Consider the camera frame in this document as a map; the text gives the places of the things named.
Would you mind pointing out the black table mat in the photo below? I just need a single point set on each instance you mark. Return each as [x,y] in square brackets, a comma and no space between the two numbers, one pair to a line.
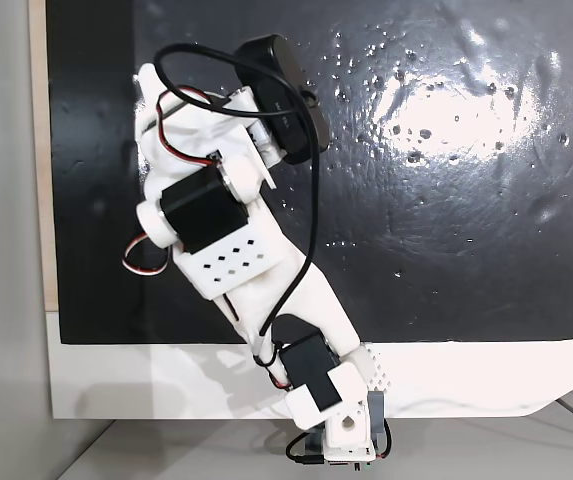
[441,225]

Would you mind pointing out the black oval camera box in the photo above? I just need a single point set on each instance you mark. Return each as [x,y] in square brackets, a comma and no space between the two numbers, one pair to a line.
[286,105]

